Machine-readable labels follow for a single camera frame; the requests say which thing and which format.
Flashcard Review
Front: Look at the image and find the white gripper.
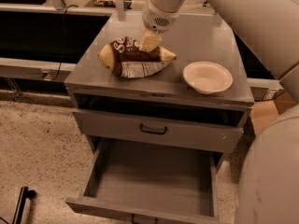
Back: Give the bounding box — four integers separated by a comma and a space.
139, 0, 178, 52

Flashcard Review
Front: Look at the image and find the brown chip bag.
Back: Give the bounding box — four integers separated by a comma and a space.
98, 36, 177, 78

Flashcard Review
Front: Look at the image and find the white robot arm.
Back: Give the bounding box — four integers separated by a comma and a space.
143, 0, 299, 224

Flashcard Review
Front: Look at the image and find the closed grey upper drawer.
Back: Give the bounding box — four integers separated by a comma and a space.
73, 109, 243, 153

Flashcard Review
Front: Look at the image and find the grey drawer cabinet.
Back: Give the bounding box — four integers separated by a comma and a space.
64, 10, 255, 224

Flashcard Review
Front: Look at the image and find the open grey lower drawer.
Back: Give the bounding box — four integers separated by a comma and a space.
66, 139, 221, 224

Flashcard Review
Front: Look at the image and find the white bowl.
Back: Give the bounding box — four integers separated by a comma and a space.
182, 62, 233, 94

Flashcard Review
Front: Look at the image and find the cardboard box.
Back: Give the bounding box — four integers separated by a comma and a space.
250, 92, 296, 136

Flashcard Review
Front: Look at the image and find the black metal stand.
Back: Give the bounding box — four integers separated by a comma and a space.
12, 186, 36, 224

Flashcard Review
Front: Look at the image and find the black cable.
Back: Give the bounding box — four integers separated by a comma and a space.
50, 5, 80, 82

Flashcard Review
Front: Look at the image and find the black drawer handle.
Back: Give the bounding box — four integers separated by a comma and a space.
139, 123, 168, 135

